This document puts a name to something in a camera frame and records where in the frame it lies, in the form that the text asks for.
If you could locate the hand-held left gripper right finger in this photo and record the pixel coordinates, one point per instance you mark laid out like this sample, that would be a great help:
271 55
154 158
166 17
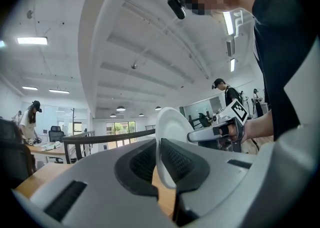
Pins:
185 167

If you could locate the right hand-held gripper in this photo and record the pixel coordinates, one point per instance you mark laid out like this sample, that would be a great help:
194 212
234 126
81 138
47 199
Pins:
237 110

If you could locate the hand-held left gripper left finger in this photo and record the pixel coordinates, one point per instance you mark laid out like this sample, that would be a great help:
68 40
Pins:
140 164

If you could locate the white round container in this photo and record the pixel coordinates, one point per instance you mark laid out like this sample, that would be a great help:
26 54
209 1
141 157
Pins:
172 124

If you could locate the person's right forearm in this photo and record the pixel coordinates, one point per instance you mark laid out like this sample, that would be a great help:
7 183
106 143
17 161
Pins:
260 125

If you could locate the person's right hand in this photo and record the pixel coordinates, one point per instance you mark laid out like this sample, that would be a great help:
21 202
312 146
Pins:
232 130

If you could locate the dark handrail railing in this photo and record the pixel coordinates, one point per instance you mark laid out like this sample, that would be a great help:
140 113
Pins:
105 139

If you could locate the long ceiling light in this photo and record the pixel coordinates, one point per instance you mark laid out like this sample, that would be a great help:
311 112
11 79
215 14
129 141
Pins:
29 88
232 65
59 91
228 23

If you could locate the ceiling air vent unit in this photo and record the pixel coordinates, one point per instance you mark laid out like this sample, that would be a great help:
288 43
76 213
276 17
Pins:
230 47

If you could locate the black coat stand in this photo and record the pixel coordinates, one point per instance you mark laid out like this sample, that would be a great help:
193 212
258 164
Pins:
72 118

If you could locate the wooden desk with papers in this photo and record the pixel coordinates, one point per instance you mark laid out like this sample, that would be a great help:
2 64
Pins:
47 148

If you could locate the ceiling dome sensor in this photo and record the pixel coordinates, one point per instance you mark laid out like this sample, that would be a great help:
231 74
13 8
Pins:
134 66

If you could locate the black mesh office chair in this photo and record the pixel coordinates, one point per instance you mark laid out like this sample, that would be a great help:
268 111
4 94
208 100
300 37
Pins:
13 152

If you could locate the rectangular ceiling light panel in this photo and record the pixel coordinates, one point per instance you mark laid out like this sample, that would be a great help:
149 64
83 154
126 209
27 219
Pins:
32 40

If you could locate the black head-mounted camera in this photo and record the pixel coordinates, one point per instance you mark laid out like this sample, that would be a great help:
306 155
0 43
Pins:
177 5

